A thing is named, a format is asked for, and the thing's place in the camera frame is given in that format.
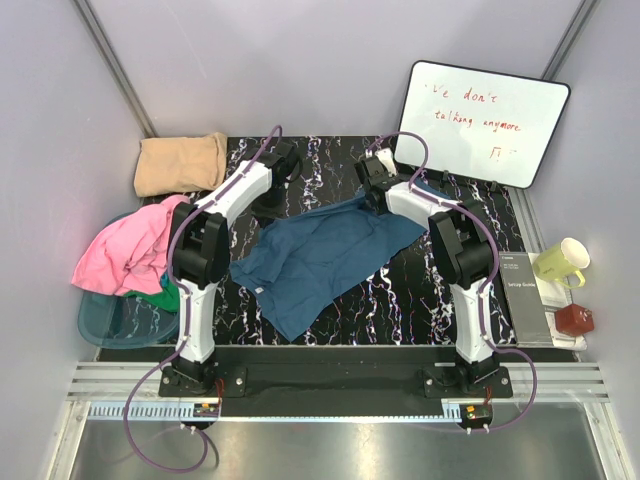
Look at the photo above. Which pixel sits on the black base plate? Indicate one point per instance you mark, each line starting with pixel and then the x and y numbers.
pixel 431 371

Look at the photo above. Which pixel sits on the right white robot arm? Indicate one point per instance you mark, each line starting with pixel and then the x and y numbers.
pixel 465 257

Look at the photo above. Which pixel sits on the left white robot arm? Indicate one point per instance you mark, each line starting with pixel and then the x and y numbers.
pixel 199 258

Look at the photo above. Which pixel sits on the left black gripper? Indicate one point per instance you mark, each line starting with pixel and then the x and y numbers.
pixel 269 213

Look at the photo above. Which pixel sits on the grey setup guide booklet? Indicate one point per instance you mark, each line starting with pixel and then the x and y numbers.
pixel 523 300

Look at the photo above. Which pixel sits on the green t shirt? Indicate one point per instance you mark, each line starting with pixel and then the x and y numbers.
pixel 168 299

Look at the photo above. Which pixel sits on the pink t shirt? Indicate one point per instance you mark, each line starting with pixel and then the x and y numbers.
pixel 130 254

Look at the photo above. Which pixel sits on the blue t shirt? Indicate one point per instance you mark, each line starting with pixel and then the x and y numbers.
pixel 300 264

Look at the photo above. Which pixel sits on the aluminium rail frame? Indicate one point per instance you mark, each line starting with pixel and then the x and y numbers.
pixel 130 390

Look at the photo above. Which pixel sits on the teal plastic basket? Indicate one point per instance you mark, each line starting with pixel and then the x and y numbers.
pixel 116 322

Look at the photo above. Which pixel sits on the white paper stack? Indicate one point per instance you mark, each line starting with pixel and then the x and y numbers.
pixel 554 297

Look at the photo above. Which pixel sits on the yellow green mug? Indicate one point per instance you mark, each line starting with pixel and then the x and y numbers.
pixel 563 263

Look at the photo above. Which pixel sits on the red brown box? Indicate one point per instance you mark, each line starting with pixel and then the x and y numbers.
pixel 574 320

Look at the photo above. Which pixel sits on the folded beige t shirt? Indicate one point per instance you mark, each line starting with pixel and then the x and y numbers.
pixel 181 165

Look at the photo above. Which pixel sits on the white whiteboard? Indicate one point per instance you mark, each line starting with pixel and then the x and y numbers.
pixel 478 124

